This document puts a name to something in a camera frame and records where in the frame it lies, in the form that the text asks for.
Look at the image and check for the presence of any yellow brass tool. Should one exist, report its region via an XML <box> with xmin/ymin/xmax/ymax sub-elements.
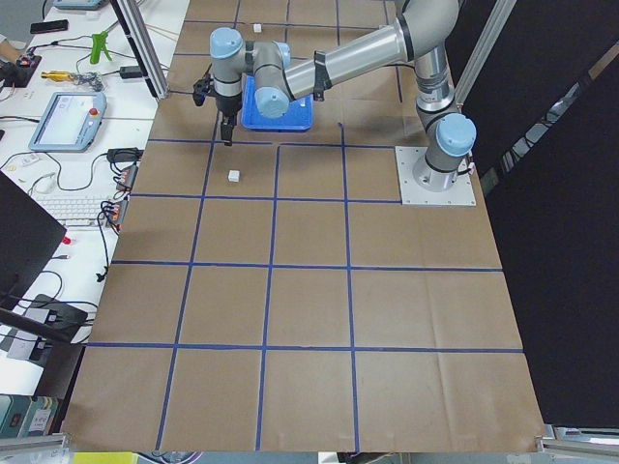
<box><xmin>41</xmin><ymin>71</ymin><xmax>75</xmax><ymax>82</ymax></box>

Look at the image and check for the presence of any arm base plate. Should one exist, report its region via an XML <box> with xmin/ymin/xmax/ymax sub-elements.
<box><xmin>395</xmin><ymin>146</ymin><xmax>477</xmax><ymax>208</ymax></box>

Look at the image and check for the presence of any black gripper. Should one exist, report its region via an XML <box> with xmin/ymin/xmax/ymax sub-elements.
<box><xmin>215</xmin><ymin>94</ymin><xmax>241</xmax><ymax>146</ymax></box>

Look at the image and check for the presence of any green handled reach grabber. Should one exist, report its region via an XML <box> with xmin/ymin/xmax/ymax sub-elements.
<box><xmin>89</xmin><ymin>31</ymin><xmax>112</xmax><ymax>65</ymax></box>

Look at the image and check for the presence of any wrist black camera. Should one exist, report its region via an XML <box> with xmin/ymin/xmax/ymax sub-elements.
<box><xmin>192</xmin><ymin>72</ymin><xmax>217</xmax><ymax>106</ymax></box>

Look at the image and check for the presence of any black power adapter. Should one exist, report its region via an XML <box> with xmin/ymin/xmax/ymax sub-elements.
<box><xmin>118</xmin><ymin>66</ymin><xmax>143</xmax><ymax>79</ymax></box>

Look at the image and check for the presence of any blue plastic tray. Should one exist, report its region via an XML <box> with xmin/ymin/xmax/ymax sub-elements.
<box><xmin>242</xmin><ymin>76</ymin><xmax>313</xmax><ymax>132</ymax></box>

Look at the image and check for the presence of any black monitor stand base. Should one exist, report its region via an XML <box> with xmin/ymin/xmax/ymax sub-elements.
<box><xmin>1</xmin><ymin>294</ymin><xmax>89</xmax><ymax>363</ymax></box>

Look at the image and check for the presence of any white keyboard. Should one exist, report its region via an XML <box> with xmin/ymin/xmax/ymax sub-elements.
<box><xmin>33</xmin><ymin>194</ymin><xmax>117</xmax><ymax>227</ymax></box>

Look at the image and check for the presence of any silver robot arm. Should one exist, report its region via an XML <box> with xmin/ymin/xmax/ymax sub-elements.
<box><xmin>192</xmin><ymin>0</ymin><xmax>477</xmax><ymax>192</ymax></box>

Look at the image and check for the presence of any blue teach pendant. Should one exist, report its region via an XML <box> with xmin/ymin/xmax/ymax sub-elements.
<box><xmin>28</xmin><ymin>92</ymin><xmax>107</xmax><ymax>153</ymax></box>
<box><xmin>52</xmin><ymin>0</ymin><xmax>105</xmax><ymax>11</ymax></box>

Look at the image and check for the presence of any black monitor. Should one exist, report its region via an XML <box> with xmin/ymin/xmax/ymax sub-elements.
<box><xmin>0</xmin><ymin>173</ymin><xmax>67</xmax><ymax>310</ymax></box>

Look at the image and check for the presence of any black smartphone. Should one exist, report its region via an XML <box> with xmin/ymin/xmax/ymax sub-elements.
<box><xmin>30</xmin><ymin>19</ymin><xmax>69</xmax><ymax>35</ymax></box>

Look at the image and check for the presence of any aluminium frame post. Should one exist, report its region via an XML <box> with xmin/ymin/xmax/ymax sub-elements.
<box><xmin>110</xmin><ymin>0</ymin><xmax>168</xmax><ymax>101</ymax></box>

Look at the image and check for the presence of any brown paper table cover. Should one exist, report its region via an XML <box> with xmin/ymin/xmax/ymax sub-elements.
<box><xmin>63</xmin><ymin>1</ymin><xmax>543</xmax><ymax>452</ymax></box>

